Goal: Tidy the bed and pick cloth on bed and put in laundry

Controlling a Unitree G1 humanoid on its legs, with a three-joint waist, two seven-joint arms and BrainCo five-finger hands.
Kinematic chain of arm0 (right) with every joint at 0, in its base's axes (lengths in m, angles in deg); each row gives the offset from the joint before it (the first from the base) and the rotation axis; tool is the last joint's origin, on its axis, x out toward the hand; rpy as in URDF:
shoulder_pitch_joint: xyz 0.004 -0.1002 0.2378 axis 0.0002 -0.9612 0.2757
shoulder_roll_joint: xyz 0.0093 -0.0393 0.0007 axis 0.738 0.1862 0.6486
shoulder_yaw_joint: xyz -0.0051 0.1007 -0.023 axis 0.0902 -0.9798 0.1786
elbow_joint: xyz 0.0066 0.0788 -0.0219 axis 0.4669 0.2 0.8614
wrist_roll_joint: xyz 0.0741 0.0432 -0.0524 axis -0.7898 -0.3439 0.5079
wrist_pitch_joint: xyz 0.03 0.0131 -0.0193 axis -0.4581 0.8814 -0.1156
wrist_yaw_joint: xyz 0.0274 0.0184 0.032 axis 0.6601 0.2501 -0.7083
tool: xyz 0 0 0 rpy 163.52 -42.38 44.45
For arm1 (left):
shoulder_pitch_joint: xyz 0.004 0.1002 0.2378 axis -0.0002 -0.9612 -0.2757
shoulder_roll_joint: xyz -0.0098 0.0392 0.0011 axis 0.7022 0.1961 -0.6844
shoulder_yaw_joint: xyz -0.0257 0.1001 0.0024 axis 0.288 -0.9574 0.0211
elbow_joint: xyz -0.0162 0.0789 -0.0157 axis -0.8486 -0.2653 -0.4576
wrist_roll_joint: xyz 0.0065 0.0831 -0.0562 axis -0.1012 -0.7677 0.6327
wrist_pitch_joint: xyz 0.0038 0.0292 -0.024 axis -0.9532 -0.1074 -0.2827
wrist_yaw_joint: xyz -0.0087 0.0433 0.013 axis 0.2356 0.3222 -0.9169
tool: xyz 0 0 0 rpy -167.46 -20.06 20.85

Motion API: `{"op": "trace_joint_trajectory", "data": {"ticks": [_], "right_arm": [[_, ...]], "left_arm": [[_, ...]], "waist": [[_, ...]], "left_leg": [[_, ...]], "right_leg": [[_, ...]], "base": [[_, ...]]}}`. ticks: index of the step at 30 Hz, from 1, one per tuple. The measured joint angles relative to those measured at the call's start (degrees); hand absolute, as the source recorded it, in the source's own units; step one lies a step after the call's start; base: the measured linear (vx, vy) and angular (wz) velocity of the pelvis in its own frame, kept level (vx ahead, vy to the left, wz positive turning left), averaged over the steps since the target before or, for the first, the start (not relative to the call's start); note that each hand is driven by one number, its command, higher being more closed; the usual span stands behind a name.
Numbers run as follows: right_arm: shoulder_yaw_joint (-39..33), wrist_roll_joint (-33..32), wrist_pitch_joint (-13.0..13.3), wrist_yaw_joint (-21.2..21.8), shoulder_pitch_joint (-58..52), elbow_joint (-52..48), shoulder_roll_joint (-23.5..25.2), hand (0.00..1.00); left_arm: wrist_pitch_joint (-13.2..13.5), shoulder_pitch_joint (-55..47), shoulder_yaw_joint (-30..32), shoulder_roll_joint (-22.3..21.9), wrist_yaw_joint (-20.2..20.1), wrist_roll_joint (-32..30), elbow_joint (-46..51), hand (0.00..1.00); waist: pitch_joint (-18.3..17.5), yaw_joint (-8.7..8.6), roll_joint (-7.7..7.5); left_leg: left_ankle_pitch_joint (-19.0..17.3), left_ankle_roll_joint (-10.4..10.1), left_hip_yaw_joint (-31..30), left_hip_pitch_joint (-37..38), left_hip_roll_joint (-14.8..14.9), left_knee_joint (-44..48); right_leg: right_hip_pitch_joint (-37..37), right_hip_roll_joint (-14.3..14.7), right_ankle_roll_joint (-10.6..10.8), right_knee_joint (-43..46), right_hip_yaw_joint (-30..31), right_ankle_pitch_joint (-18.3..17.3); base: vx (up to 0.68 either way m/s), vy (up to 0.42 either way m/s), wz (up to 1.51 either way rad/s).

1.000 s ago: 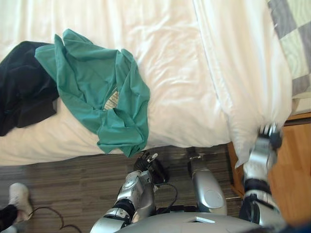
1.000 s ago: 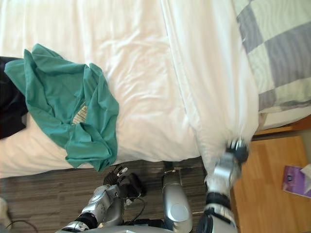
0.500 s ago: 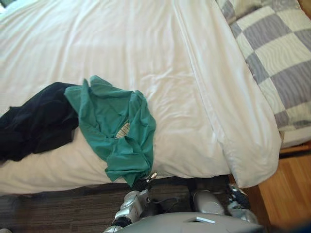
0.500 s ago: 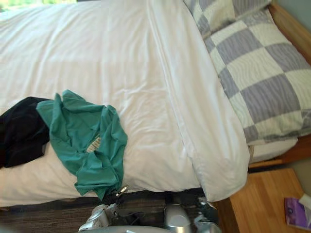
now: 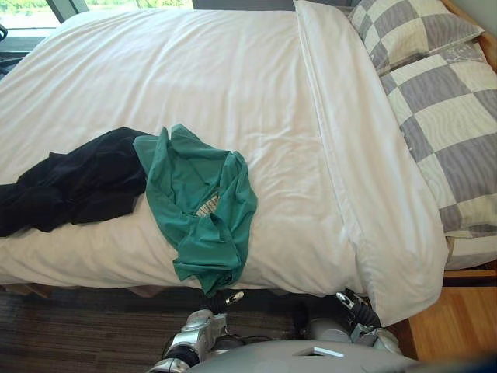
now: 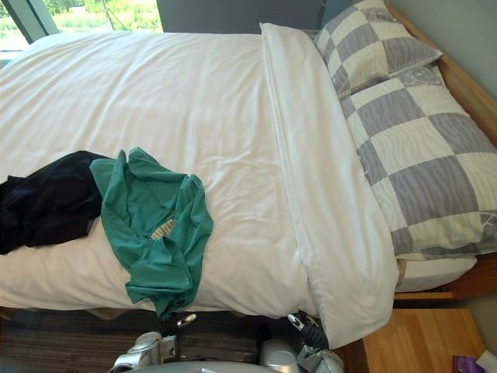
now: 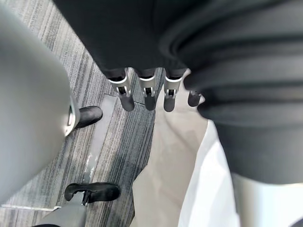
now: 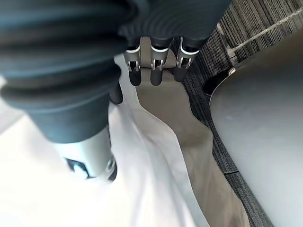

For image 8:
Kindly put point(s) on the beige bed skirt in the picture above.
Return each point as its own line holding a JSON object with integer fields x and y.
{"x": 189, "y": 146}

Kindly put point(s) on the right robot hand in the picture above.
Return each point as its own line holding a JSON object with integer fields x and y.
{"x": 71, "y": 59}

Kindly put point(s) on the silver robot leg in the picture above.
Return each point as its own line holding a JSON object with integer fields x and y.
{"x": 260, "y": 132}

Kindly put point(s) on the white bed sheet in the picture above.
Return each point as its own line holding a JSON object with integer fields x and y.
{"x": 71, "y": 201}

